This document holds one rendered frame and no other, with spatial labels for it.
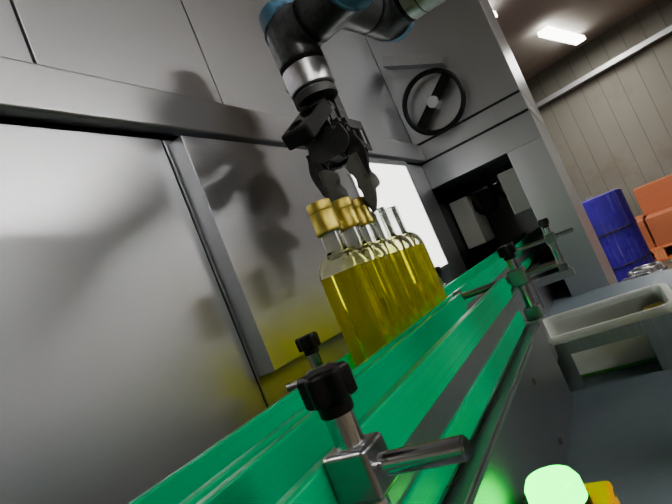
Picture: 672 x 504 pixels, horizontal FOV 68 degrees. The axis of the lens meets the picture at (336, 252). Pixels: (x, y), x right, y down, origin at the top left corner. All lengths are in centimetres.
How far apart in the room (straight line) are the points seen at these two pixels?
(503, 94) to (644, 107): 586
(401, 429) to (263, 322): 36
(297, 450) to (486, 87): 147
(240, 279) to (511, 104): 121
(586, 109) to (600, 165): 77
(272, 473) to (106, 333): 27
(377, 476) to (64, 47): 61
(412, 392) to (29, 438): 32
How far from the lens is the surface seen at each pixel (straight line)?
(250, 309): 66
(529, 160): 167
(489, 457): 44
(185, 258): 66
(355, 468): 27
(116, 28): 81
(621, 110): 756
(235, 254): 68
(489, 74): 172
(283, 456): 37
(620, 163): 758
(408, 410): 37
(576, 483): 44
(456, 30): 178
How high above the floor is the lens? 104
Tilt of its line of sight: 4 degrees up
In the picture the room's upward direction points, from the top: 23 degrees counter-clockwise
